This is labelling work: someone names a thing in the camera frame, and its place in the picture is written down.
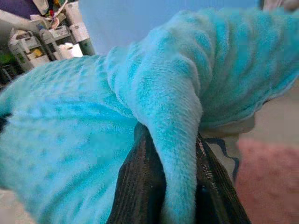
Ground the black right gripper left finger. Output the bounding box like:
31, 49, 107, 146
107, 123, 168, 224

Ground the white plastic drawer unit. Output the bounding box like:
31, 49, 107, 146
8, 2, 94, 70

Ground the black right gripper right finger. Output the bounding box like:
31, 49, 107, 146
195, 132, 251, 224

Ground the pink dotted plush pillow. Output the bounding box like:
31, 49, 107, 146
235, 137, 299, 224

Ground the teal dotted plush pillow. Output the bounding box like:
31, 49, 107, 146
0, 8, 299, 224

